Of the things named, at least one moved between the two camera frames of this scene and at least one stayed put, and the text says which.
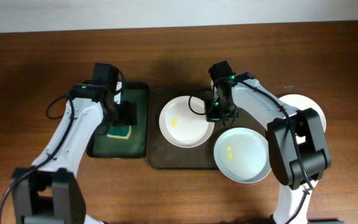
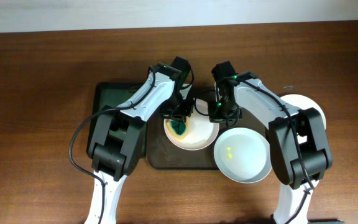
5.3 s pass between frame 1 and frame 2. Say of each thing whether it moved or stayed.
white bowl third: stayed
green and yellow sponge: moved
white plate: stayed
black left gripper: moved
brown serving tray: stayed
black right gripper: stayed
